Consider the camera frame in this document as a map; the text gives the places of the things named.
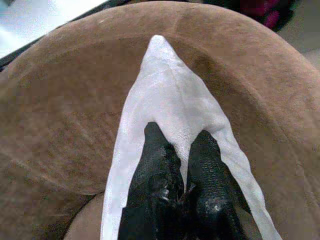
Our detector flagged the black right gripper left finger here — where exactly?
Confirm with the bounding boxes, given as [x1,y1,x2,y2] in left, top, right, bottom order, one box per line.
[117,121,185,240]

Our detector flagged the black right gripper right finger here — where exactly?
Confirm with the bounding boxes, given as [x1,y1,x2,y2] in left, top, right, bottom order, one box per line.
[174,129,251,240]

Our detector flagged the white pillow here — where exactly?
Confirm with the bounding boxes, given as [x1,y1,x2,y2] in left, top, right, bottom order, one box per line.
[99,34,284,240]

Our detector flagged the brown fabric sofa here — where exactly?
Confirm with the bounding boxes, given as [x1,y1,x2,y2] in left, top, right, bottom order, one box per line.
[0,1,320,240]

